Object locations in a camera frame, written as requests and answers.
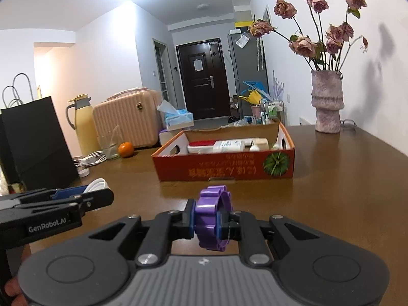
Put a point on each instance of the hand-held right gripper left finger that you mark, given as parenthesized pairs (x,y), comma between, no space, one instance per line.
(191,229)

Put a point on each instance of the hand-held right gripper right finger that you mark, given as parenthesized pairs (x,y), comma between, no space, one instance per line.
(234,228)

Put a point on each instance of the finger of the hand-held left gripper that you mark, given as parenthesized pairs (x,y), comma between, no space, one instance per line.
(68,193)
(98,197)

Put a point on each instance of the printed cardboard box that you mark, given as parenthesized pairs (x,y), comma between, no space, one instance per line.
(223,165)

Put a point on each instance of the person's left hand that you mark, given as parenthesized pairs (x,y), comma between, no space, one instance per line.
(13,288)

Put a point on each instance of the white round puck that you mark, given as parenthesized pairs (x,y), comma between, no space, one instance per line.
(83,172)

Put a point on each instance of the clear drinking glass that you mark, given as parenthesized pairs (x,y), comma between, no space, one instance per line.
(110,148)

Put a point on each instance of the orange fruit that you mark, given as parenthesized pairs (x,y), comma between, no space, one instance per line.
(126,150)

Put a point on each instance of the black paper bag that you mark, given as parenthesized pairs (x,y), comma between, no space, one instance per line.
(32,140)

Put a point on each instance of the yellow thermos jug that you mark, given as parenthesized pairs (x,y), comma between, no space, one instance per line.
(81,124)

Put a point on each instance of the white labelled bottle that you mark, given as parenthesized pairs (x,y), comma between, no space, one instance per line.
(228,146)

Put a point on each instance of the pink ribbed suitcase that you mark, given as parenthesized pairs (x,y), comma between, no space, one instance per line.
(127,121)

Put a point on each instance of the small white bottle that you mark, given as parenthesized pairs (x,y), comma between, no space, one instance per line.
(254,148)

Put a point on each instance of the red and white lint brush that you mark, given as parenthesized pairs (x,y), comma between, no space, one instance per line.
(200,147)

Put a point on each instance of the cream bottle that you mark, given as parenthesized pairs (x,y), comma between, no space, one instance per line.
(256,142)

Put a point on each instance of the white box with purple lid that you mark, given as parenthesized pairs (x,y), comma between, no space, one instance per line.
(169,138)

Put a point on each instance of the blue tissue box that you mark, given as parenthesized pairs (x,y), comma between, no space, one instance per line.
(180,119)

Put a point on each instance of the pink plastic pot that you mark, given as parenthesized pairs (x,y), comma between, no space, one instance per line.
(256,111)

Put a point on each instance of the metal trolley rack with bottles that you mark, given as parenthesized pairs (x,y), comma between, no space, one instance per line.
(272,111)

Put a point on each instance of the white flat panel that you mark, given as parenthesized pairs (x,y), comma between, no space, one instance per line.
(306,121)

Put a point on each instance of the yellow bag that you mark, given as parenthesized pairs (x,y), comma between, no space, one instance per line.
(253,98)

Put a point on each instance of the grey interior door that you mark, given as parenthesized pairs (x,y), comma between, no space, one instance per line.
(161,70)

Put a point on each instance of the blue folded item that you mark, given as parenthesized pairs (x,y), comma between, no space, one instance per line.
(255,86)

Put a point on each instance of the pale purple hangers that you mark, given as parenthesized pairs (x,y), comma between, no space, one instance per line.
(278,87)

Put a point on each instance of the dark brown entrance door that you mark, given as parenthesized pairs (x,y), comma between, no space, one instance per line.
(202,83)

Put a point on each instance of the pink textured vase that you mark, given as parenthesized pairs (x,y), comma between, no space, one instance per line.
(328,102)

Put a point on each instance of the grey refrigerator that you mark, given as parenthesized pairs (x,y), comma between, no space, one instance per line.
(247,67)

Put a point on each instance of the clear plastic pouch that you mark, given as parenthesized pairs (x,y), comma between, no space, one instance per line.
(242,40)

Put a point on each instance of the dried pink roses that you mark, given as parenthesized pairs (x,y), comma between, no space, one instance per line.
(306,44)

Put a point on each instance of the yellow and black box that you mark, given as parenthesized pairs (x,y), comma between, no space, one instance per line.
(243,24)

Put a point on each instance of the wall picture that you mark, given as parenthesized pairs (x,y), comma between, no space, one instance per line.
(267,16)

